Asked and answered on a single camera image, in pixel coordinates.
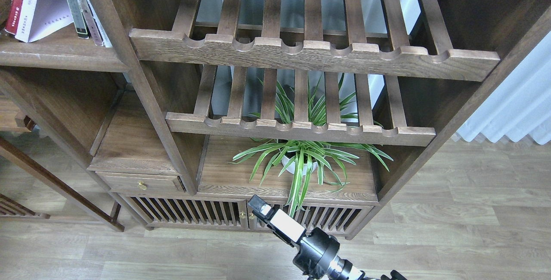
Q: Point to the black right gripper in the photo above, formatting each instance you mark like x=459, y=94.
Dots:
x=317, y=252

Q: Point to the black yellow cover book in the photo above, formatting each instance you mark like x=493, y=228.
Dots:
x=79, y=22

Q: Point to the white purple cover book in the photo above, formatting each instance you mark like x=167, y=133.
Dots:
x=40, y=18

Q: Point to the red cover book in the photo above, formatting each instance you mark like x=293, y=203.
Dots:
x=13, y=17

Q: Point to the white plant pot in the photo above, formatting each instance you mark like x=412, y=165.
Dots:
x=290, y=163

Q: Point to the green spider plant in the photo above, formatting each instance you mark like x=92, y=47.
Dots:
x=272, y=150

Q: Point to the dark wooden bookshelf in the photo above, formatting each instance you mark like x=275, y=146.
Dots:
x=186, y=85

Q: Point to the brass drawer knob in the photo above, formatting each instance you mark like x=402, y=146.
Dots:
x=142, y=185

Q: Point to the dark wooden side furniture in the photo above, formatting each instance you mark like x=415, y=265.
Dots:
x=32, y=193

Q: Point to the upright white book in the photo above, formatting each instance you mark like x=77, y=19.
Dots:
x=107, y=42

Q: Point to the white pleated curtain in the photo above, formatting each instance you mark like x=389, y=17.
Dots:
x=520, y=107

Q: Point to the upright pale spine book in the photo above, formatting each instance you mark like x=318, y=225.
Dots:
x=90, y=22

